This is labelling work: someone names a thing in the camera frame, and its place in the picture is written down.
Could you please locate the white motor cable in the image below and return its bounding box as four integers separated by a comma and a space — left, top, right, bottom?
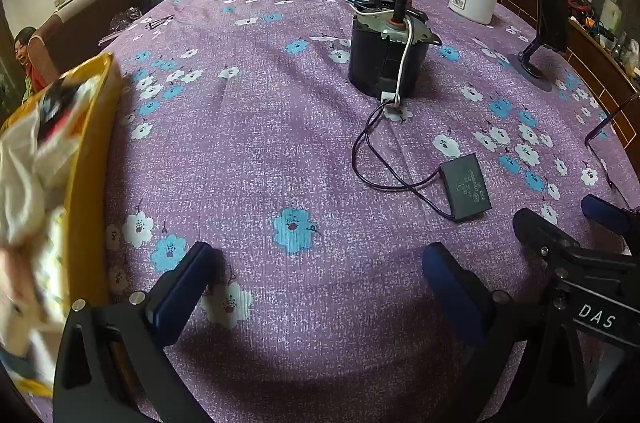
345, 0, 416, 109

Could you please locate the brown sofa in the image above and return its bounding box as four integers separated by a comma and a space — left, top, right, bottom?
37, 0, 148, 89

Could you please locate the purple floral tablecloth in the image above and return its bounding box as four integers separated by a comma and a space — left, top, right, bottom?
25, 0, 640, 423

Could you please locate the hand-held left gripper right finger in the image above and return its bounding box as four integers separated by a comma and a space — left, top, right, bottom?
422, 242, 588, 423

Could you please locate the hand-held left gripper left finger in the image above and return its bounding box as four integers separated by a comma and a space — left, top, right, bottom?
52, 241, 213, 423

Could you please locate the black electric motor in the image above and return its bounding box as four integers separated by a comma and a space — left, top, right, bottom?
348, 0, 443, 99

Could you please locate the yellow cardboard box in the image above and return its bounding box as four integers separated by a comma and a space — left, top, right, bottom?
0, 52, 123, 399

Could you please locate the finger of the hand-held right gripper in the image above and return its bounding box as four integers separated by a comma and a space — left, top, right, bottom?
581, 194, 632, 235
512, 208, 621, 274

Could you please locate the black capacitor with wires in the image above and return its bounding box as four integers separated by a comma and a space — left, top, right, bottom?
351, 100, 492, 222

